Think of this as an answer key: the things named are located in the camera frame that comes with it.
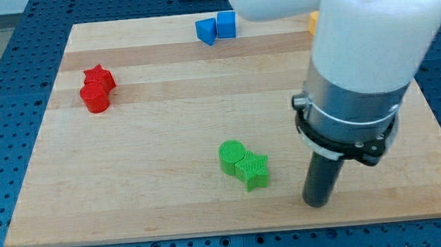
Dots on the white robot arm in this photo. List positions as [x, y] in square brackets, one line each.
[364, 55]

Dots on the blue cube block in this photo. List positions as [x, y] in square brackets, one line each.
[226, 25]

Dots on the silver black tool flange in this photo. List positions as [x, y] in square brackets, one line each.
[338, 123]

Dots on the yellow block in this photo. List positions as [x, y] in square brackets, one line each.
[312, 22]

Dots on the green star block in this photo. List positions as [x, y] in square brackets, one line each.
[252, 171]

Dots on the wooden board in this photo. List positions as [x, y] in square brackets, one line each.
[147, 168]

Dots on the blue triangle block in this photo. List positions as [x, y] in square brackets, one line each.
[206, 31]

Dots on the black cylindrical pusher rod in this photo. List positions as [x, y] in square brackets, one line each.
[320, 180]

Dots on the green circle block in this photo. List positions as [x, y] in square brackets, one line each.
[230, 152]

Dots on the red star block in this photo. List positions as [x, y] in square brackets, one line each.
[101, 77]

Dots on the red circle block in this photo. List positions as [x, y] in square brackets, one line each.
[94, 97]

